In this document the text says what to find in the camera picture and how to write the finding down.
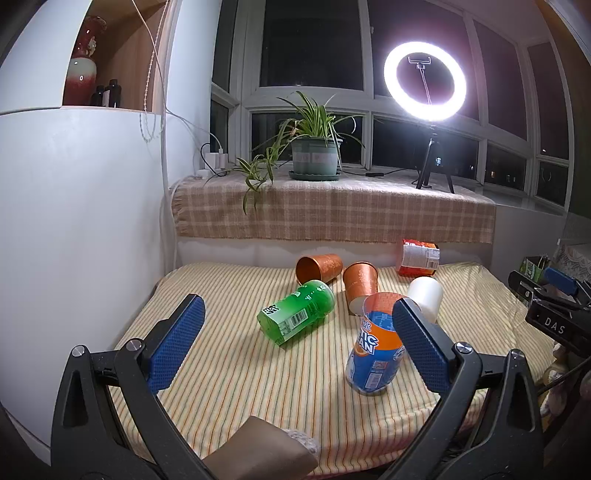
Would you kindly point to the brown cardboard piece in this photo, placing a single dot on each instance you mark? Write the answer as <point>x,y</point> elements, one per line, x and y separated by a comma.
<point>263,454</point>

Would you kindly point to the potted spider plant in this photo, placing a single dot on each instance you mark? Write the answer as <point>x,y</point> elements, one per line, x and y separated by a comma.
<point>316,154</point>

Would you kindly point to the white paper cup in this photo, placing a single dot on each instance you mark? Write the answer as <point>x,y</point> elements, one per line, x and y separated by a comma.
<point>427,293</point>

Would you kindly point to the white charger plug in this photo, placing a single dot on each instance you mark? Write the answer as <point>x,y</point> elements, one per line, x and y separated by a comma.
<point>211,160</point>
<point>221,159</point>

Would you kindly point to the striped yellow cloth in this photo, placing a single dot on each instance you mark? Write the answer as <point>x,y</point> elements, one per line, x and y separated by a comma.
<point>240,378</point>

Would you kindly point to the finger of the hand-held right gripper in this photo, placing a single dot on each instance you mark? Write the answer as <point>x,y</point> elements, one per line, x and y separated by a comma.
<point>561,279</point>

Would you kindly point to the green plastic cup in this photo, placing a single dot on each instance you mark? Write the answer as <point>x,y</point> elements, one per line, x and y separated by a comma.
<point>300,314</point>

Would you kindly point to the plaid beige cloth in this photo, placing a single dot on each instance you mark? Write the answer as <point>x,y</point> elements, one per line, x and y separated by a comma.
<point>346,212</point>

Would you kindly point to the white window frame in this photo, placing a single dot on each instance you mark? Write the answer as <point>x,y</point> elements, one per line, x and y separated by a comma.
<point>369,104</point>

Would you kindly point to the black tripod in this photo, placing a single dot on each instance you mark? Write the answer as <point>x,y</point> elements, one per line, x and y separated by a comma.
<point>433,150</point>

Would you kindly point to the blue and orange cup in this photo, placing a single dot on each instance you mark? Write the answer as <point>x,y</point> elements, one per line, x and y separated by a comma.
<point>371,350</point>

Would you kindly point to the copper cup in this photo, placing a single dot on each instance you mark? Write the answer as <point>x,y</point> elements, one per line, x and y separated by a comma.
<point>360,284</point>
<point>321,267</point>

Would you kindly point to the white lace cloth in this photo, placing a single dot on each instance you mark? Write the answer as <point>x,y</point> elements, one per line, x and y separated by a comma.
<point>304,441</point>

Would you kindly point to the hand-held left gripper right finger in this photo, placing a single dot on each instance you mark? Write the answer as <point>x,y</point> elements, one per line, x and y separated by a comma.
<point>422,346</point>

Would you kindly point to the small dark bottle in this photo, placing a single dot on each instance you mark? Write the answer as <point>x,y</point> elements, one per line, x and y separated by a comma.
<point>97,96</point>

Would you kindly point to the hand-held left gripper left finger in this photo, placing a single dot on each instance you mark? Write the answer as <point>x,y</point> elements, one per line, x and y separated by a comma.
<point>178,341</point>

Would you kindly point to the large dark bottle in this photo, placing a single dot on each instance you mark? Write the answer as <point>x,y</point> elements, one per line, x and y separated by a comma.
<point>112,94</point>

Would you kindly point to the white shelf cabinet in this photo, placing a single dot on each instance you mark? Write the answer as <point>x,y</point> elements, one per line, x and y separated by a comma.
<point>69,207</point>

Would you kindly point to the red and white vase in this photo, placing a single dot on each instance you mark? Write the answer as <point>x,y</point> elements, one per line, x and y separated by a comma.
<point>81,76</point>

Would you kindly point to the green plant saucer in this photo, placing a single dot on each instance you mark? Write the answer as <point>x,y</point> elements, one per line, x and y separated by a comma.
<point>314,176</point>

